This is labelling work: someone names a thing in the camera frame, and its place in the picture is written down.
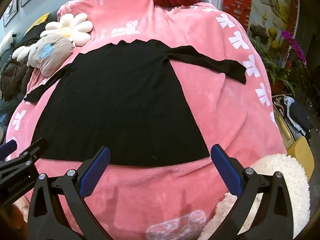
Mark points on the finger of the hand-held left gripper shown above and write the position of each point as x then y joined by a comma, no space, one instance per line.
7,148
37,148

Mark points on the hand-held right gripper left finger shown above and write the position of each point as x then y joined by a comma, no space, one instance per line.
96,172

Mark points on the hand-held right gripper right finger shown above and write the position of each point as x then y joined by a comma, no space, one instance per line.
226,171

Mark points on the black long-sleeve sweater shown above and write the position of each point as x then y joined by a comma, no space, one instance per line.
120,105

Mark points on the yellow basket with clothes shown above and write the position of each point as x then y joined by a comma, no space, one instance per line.
300,155

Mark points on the pile of clothes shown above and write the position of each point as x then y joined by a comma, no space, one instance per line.
297,115

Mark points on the white fluffy cushion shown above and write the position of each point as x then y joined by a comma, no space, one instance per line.
277,166

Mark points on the pink bow-print blanket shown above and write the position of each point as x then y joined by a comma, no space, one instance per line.
220,105

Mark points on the dark brown puffer jacket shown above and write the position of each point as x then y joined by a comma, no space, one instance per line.
12,77

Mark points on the grey plush pillow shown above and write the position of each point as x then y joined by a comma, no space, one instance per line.
50,53

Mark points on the green potted plant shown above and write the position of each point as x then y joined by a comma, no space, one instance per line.
272,65

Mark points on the daisy flower pillow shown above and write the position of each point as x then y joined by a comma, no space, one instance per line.
75,27

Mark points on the yellow cushion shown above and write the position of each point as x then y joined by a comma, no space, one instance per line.
41,18

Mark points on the purple orchid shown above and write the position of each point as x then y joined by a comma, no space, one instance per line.
296,46

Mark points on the wall poster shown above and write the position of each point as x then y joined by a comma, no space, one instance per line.
272,2

